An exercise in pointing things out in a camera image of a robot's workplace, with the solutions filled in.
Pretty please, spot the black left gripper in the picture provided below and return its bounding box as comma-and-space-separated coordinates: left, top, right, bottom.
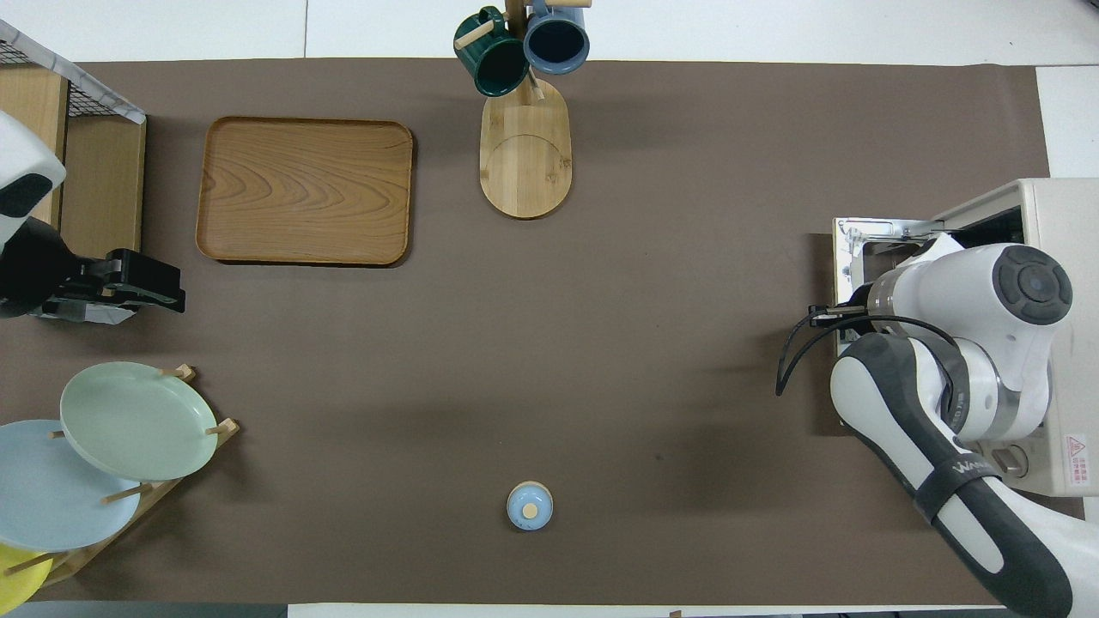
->
41, 248, 186, 318

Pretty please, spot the beige toaster oven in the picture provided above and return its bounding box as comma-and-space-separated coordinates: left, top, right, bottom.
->
932, 178, 1099, 498

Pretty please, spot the pale green plate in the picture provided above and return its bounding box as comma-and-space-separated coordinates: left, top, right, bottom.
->
60, 361, 220, 482

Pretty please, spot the wooden plate rack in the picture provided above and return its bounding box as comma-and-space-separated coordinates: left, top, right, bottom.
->
0, 364, 240, 590

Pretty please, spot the wooden serving tray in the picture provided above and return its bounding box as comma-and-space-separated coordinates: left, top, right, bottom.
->
196, 116, 415, 268

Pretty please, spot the light blue racked plate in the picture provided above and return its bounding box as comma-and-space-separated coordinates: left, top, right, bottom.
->
0, 419, 143, 553

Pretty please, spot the yellow plate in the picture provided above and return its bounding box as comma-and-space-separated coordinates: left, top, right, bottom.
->
0, 542, 54, 617

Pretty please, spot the wooden mug tree stand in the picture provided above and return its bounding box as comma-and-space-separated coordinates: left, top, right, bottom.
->
479, 0, 593, 221

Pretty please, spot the dark green mug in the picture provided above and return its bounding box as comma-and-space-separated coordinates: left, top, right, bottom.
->
453, 7, 531, 98

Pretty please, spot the small blue lidded jar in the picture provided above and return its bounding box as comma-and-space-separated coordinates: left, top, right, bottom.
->
507, 482, 555, 532

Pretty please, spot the brown table mat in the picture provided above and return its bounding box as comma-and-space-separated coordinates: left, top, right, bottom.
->
0, 58, 1096, 607

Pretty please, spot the blue grey mug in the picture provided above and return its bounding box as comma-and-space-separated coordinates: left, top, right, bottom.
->
523, 0, 592, 76

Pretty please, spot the red warning sticker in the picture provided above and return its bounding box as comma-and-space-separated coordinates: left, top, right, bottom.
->
1064, 433, 1090, 491

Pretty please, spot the wooden shelf with wire mesh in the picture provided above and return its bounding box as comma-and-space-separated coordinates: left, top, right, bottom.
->
0, 19, 148, 328

